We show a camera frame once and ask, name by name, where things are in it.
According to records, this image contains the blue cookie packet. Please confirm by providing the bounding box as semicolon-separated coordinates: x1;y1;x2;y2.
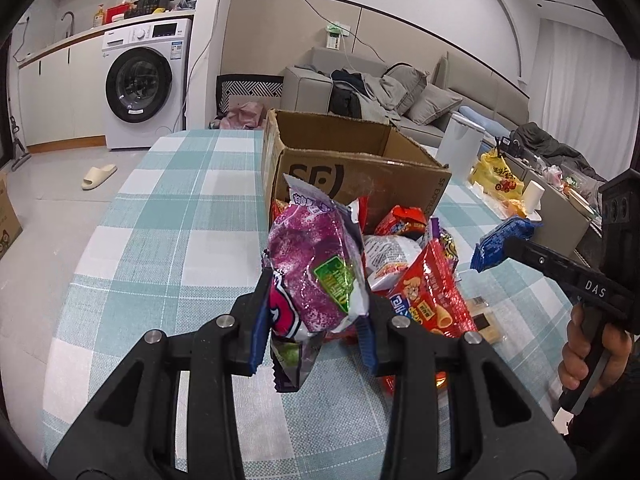
470;216;536;273

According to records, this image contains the purple striped snack bag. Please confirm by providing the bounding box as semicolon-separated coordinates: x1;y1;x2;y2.
425;217;459;272

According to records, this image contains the red cone snack bag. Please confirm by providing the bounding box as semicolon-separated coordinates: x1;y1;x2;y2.
387;240;477;338

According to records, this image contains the red oreo packet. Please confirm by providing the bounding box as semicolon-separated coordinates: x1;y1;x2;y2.
374;205;426;240

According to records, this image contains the white red snack bag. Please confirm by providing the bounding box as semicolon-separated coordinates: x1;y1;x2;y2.
364;235;422;292

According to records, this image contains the right hand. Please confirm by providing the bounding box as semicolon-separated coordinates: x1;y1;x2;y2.
557;302;634;399

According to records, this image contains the yellow plastic bag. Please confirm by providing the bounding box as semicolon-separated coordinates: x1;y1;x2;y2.
469;148;524;200

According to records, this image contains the white trash bin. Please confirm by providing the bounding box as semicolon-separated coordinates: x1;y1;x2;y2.
436;113;486;180

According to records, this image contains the grey sofa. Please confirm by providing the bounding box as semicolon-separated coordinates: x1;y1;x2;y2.
280;48;529;146

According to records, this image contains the grey cushion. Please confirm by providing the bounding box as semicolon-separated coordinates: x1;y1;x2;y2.
406;84;462;126
384;63;430;116

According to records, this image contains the brown SF cardboard box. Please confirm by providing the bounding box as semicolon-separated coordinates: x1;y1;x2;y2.
262;110;451;233

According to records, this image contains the teal checked tablecloth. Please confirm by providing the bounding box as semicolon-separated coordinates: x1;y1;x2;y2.
42;130;570;479

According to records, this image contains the small cardboard box on floor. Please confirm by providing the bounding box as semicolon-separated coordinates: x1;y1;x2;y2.
0;174;23;258

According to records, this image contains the clothes pile on sofa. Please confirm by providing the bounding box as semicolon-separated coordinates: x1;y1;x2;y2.
329;70;406;125

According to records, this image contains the beige slipper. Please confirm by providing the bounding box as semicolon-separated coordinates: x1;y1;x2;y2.
81;164;117;191

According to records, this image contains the pink cloth pile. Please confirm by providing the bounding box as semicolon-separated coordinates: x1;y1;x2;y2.
219;101;267;130

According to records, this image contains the white kitchen cabinet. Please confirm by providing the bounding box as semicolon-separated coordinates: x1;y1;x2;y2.
18;37;105;146

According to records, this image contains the black patterned basket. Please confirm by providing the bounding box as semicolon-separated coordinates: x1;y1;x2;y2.
216;74;283;117

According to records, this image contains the white washing machine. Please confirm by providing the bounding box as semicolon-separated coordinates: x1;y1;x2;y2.
101;18;192;150

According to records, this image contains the black rice cooker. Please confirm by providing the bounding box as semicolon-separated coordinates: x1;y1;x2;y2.
130;0;174;16

